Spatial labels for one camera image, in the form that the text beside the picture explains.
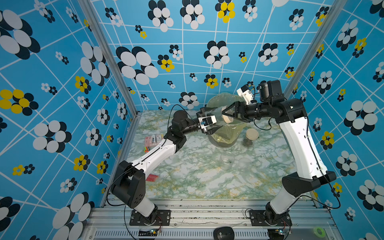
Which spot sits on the circuit board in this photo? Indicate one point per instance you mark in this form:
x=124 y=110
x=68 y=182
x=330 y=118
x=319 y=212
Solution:
x=276 y=234
x=149 y=233

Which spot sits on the pink card package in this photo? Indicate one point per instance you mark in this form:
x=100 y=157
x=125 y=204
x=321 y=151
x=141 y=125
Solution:
x=153 y=140

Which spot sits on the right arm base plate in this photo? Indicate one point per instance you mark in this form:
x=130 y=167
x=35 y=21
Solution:
x=266 y=218

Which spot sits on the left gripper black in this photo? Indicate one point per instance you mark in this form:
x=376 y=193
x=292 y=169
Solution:
x=204 y=110

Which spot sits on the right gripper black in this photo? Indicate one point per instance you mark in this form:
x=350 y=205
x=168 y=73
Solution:
x=238 y=108

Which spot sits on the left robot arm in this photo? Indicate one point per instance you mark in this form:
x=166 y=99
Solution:
x=129 y=184

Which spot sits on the jar with wooden lid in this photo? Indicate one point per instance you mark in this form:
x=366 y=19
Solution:
x=217 y=112
x=250 y=137

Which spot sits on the round wooden jar lid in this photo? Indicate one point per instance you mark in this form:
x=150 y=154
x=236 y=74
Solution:
x=227 y=115

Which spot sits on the green tape roll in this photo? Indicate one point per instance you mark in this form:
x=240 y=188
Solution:
x=319 y=232

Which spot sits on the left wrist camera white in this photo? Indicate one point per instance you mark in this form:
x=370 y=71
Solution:
x=206 y=122

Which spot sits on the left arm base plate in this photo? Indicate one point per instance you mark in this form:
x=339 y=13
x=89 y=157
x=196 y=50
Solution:
x=157 y=218

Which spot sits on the clear plastic tea jar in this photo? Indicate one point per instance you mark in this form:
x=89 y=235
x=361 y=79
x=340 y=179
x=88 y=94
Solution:
x=226 y=160

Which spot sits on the left circuit board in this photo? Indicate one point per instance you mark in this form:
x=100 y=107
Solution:
x=149 y=233

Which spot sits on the small red packet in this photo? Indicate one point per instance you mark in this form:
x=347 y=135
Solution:
x=152 y=178

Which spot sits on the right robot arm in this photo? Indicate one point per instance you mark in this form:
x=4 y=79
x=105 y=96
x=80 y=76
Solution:
x=292 y=118

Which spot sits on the right circuit board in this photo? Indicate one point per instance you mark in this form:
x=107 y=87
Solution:
x=276 y=234

